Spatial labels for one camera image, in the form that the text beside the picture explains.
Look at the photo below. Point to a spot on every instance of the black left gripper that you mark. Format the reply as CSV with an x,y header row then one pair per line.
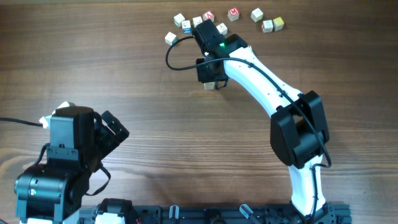
x,y
110,142

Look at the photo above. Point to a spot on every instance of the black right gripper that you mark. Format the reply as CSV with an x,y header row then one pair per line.
x,y
203,78

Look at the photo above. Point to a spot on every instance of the white block teal side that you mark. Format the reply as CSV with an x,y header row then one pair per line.
x,y
209,86

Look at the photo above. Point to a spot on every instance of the red letter M block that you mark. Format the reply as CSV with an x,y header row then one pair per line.
x,y
233,14

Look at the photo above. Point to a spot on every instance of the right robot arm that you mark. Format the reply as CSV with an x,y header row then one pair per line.
x,y
299,129

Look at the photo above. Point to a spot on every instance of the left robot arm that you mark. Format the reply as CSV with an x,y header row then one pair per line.
x,y
80,139

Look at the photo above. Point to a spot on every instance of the white block red side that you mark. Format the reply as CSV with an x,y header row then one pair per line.
x,y
222,29

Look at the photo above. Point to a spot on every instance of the plain white block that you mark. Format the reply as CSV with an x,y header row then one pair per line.
x,y
196,21

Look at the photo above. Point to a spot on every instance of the white block blue side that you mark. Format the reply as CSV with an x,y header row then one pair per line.
x,y
186,27

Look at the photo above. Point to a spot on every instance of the white block green side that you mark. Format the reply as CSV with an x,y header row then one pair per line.
x,y
170,38

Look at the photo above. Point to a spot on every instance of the red letter A block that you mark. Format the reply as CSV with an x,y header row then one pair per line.
x,y
208,15

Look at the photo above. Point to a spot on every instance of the white block green edge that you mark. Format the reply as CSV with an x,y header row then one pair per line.
x,y
178,19

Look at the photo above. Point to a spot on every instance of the white block red edge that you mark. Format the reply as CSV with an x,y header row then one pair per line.
x,y
267,26

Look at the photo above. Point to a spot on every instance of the white cube block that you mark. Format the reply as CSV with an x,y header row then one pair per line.
x,y
257,15

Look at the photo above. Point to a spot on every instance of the yellow top block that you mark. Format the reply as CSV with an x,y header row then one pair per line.
x,y
278,23

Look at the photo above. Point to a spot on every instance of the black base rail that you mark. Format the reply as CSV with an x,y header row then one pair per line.
x,y
112,212

